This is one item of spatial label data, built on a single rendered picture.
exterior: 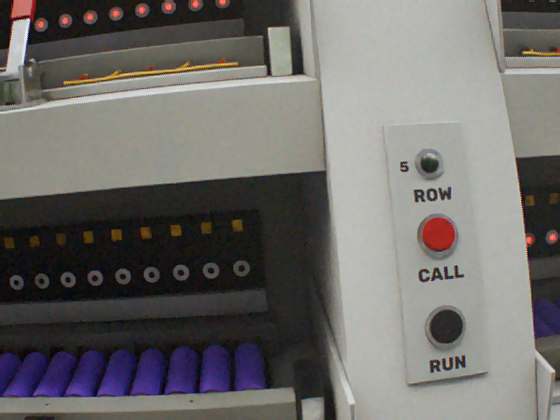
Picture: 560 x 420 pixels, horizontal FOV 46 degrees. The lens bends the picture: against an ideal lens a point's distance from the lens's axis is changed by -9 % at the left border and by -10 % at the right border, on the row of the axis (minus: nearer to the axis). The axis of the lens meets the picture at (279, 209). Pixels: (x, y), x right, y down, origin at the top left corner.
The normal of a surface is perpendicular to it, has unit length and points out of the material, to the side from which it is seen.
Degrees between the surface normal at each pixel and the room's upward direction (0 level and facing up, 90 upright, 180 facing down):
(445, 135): 90
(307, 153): 112
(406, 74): 90
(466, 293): 90
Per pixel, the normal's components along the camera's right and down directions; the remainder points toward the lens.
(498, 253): 0.03, -0.15
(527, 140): 0.06, 0.22
